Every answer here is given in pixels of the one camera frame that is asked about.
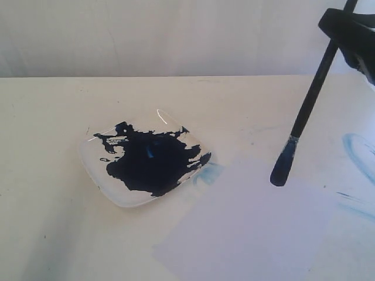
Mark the white paper sheet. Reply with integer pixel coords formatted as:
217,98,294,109
153,159,374,280

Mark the black paintbrush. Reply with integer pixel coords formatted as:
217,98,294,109
270,0,359,187

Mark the white square paint plate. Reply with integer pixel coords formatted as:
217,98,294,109
79,109,212,208

